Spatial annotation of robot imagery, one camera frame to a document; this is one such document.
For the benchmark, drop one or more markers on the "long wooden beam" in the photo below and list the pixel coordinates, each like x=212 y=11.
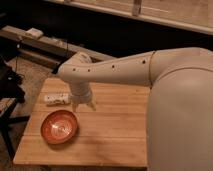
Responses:
x=49 y=44

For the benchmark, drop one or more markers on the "small white box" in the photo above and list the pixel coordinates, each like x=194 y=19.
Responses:
x=35 y=33

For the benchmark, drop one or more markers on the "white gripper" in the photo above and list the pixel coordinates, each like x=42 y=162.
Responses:
x=81 y=93

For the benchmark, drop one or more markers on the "black stand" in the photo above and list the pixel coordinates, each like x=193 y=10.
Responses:
x=10 y=89

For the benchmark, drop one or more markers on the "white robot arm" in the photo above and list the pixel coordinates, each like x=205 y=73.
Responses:
x=180 y=106

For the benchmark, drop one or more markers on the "orange ceramic bowl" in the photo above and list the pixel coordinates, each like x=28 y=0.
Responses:
x=59 y=127

